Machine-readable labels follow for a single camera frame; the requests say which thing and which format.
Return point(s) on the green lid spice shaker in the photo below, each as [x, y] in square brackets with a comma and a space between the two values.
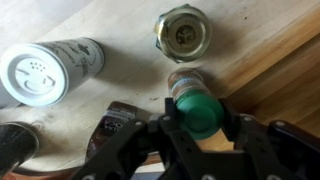
[199, 112]

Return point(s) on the white salt shaker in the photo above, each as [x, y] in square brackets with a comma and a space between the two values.
[42, 74]

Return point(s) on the gold lid glass jar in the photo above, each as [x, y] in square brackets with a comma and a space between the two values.
[183, 34]

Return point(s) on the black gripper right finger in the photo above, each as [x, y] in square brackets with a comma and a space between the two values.
[234, 124]

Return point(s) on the wooden cutlery tray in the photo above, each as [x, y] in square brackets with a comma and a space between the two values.
[286, 86]

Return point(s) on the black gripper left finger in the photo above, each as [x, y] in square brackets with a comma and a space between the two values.
[168, 122]

